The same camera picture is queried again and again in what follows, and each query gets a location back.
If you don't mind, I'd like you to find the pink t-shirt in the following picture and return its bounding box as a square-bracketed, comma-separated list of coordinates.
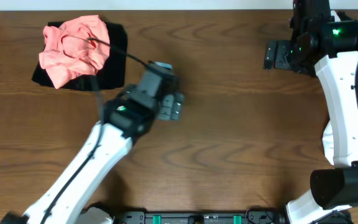
[39, 15, 110, 89]

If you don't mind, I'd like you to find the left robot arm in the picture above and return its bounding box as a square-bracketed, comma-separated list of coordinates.
[1, 62, 184, 224]

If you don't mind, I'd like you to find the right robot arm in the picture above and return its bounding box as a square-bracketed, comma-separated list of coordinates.
[264, 0, 358, 223]

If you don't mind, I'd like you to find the black folded fabric bag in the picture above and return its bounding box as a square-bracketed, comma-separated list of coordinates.
[32, 21, 127, 91]

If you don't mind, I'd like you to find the white t-shirt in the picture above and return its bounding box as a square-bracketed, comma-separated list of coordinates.
[315, 56, 346, 168]

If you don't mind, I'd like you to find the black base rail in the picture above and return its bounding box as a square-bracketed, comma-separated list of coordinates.
[113, 208, 287, 224]

